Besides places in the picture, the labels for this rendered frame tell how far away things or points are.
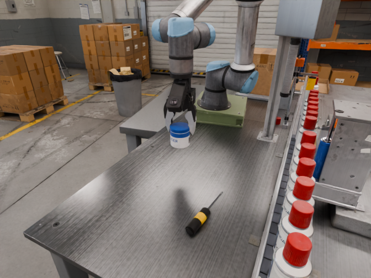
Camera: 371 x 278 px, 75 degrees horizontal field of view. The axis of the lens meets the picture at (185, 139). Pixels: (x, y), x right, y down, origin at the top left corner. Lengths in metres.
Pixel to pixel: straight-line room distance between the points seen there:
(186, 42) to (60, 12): 6.74
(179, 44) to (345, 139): 0.50
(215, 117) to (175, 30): 0.65
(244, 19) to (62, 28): 6.57
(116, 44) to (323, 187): 4.23
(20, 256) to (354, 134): 1.88
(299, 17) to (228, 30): 4.55
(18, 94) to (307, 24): 3.50
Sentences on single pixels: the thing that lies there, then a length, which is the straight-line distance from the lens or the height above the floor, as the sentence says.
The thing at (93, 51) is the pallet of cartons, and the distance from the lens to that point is 4.91.
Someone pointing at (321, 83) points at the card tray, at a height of 0.84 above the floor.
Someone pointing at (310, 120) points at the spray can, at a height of 1.08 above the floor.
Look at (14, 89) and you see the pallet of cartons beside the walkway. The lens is 3.84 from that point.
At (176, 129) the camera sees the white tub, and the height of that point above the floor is 1.02.
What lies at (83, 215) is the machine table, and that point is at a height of 0.83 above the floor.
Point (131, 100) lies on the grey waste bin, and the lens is 3.51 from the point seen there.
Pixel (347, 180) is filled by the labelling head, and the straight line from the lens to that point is 0.78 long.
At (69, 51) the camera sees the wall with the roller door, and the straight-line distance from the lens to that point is 7.45.
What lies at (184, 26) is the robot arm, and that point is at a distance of 0.74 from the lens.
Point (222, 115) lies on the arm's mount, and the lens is 1.27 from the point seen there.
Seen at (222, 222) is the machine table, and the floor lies 0.83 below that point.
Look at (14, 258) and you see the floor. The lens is 2.00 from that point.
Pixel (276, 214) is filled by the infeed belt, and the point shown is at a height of 0.88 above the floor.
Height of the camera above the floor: 1.37
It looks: 28 degrees down
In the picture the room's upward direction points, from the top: straight up
